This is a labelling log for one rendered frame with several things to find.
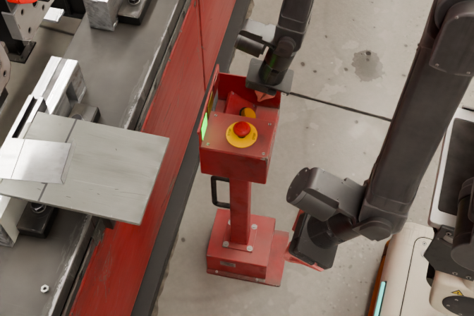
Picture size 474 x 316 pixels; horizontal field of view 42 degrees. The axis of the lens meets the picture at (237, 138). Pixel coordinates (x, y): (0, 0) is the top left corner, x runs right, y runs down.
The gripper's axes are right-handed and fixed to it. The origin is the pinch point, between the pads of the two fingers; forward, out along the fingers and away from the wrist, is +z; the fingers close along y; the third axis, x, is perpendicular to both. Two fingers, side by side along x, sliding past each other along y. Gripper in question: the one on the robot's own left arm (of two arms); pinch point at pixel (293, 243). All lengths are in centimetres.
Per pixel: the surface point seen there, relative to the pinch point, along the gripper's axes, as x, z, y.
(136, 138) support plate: -29.9, 14.8, -10.6
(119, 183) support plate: -28.9, 14.3, -0.9
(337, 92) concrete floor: 39, 92, -113
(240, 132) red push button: -9.0, 25.6, -30.5
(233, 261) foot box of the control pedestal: 21, 88, -28
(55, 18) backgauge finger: -55, 27, -33
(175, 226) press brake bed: 4, 105, -36
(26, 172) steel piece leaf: -43.8, 21.6, 2.5
